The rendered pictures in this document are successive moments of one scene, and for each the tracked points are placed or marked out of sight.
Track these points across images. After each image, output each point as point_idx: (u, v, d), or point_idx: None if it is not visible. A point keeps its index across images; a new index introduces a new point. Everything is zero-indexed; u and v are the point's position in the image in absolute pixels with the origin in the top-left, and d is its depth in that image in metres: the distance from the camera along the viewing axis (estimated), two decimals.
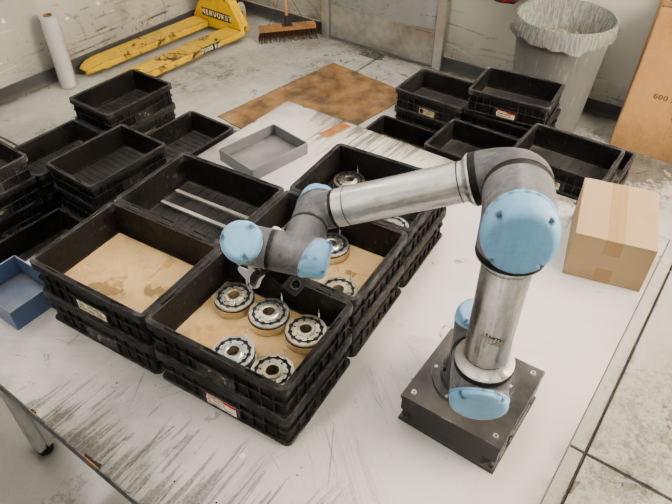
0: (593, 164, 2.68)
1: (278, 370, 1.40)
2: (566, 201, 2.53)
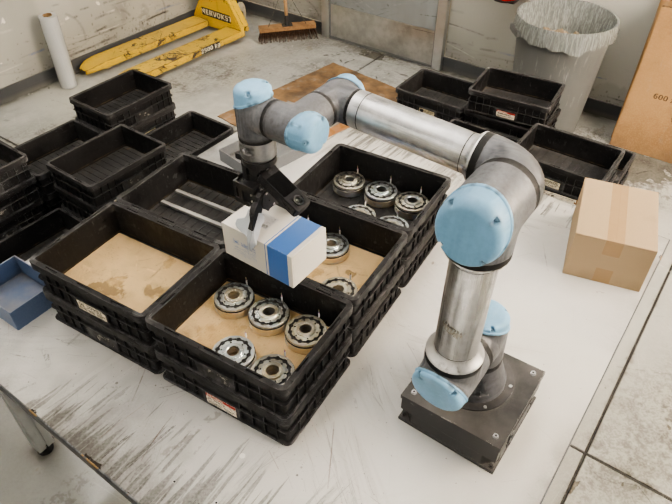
0: (593, 164, 2.68)
1: (278, 370, 1.40)
2: (566, 201, 2.53)
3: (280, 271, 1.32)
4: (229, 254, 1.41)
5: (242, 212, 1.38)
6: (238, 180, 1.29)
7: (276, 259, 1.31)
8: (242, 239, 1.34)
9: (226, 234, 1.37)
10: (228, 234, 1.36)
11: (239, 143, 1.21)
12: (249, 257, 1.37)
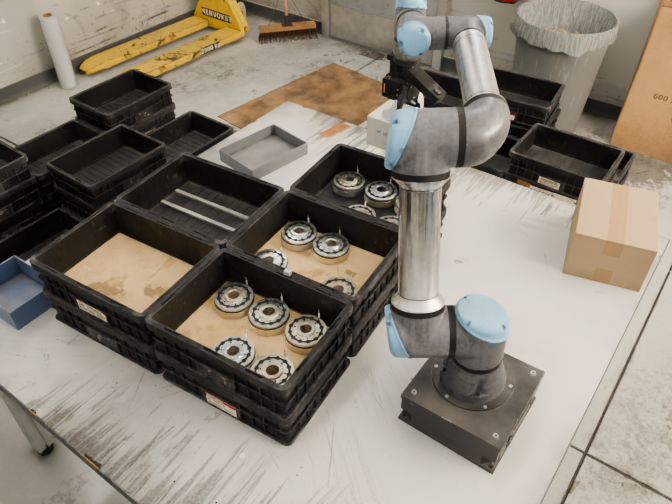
0: (593, 164, 2.68)
1: (278, 370, 1.40)
2: (566, 201, 2.53)
3: None
4: (369, 144, 1.76)
5: (382, 109, 1.73)
6: (386, 78, 1.64)
7: None
8: (385, 128, 1.69)
9: (370, 126, 1.72)
10: (372, 125, 1.71)
11: (395, 44, 1.55)
12: None
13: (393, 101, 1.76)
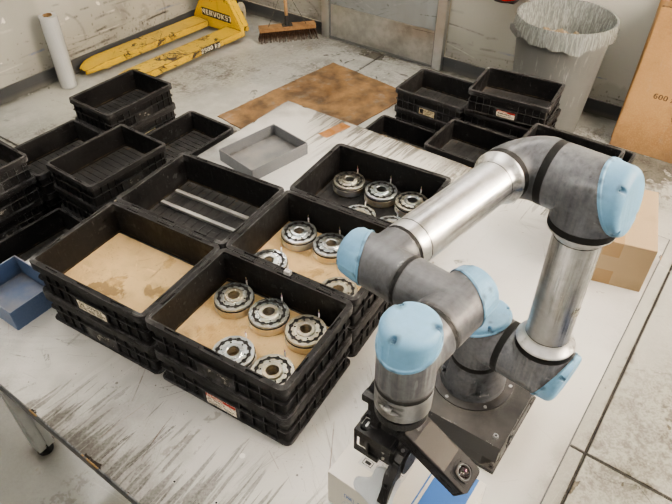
0: None
1: (278, 370, 1.40)
2: None
3: None
4: None
5: (356, 450, 0.93)
6: (362, 425, 0.84)
7: None
8: (361, 501, 0.89)
9: (334, 486, 0.92)
10: (337, 486, 0.91)
11: (377, 395, 0.76)
12: None
13: None
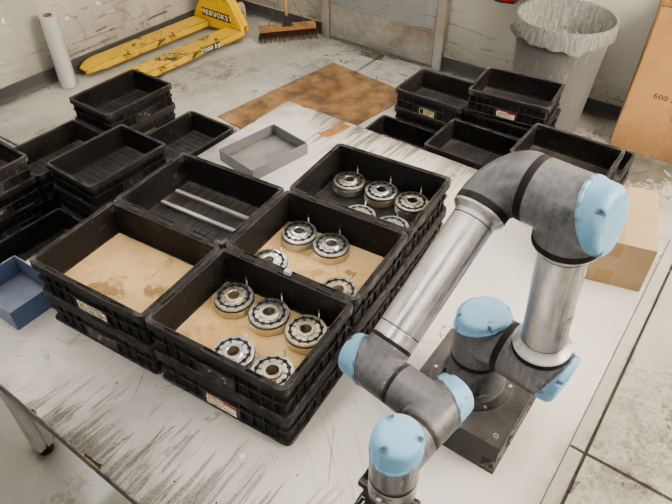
0: (593, 164, 2.68)
1: (278, 370, 1.40)
2: None
3: None
4: None
5: None
6: None
7: None
8: None
9: None
10: None
11: (370, 486, 0.91)
12: None
13: None
